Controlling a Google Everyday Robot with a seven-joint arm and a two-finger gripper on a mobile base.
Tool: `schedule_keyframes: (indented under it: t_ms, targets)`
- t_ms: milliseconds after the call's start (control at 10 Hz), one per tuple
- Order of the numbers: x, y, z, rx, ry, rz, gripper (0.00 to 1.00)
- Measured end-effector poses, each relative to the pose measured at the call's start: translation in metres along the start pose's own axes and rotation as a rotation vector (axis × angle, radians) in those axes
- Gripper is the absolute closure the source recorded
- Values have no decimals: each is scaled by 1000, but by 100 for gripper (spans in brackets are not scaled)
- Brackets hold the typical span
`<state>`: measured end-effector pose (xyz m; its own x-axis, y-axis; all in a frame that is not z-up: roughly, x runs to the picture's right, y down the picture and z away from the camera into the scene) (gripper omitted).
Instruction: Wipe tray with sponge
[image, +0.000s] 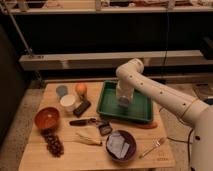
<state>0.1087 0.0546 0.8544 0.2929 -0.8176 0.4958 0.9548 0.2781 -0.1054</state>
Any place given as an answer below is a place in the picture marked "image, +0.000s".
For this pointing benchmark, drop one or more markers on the dark purple bowl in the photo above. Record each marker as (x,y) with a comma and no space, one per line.
(131,151)

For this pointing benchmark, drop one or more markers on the blue-grey round lid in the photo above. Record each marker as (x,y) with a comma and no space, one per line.
(61,91)

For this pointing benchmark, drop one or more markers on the bunch of dark grapes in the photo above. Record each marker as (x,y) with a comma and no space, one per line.
(54,145)

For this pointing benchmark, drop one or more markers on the red-orange bowl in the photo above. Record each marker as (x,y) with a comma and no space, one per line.
(47,118)

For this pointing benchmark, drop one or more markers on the white cup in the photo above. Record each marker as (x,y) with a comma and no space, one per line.
(68,102)

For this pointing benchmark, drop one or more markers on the metal shelf rack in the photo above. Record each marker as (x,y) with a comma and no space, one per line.
(175,47)

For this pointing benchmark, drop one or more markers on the orange fruit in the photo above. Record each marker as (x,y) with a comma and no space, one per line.
(81,90)

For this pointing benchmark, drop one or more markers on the small black box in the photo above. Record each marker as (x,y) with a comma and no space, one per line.
(105,129)

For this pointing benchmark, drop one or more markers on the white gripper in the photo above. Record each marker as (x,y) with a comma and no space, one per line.
(124,91)

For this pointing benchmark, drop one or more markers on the black rectangular block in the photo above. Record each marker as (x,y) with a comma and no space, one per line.
(81,108)

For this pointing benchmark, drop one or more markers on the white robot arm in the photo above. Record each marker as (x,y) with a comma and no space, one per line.
(193,111)

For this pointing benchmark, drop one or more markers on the black handled tool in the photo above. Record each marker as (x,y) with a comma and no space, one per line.
(83,122)

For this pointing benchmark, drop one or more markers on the white crumpled paper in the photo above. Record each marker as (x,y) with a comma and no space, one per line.
(117,145)

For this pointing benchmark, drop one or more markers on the silver fork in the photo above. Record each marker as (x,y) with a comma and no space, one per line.
(156,144)

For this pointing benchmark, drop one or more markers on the orange carrot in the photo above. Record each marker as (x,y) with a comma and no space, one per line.
(151,125)

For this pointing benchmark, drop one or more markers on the wooden table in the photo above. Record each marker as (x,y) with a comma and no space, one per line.
(82,157)

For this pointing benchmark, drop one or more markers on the green plastic tray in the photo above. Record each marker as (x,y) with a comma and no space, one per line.
(140,109)

